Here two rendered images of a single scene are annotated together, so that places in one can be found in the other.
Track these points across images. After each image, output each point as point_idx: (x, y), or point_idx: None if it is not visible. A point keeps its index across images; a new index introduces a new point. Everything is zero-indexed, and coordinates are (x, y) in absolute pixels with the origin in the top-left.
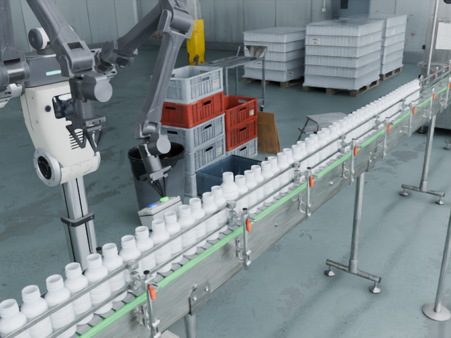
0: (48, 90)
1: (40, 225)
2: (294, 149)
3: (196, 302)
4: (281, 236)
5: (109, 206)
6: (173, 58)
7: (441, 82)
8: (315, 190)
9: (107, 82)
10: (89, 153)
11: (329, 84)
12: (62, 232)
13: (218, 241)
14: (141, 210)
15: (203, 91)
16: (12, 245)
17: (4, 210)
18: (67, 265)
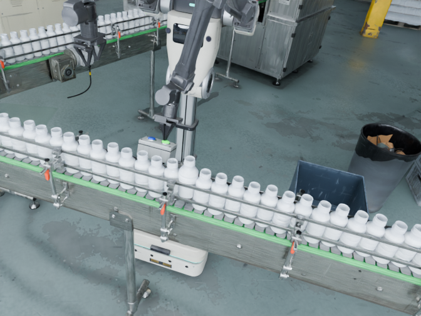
0: (172, 16)
1: (295, 135)
2: (319, 204)
3: (115, 221)
4: (246, 262)
5: (348, 157)
6: (197, 22)
7: None
8: (334, 269)
9: (73, 10)
10: (194, 81)
11: None
12: (297, 148)
13: (151, 199)
14: (147, 136)
15: None
16: (266, 133)
17: (295, 112)
18: (31, 120)
